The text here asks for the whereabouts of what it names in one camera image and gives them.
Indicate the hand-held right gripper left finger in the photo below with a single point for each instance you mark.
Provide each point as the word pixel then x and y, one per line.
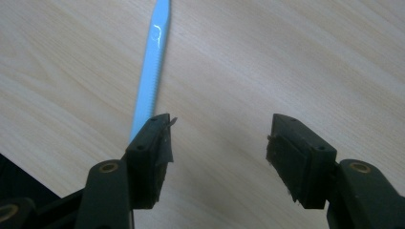
pixel 143 171

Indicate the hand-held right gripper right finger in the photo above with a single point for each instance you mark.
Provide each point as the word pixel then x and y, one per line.
pixel 305 165

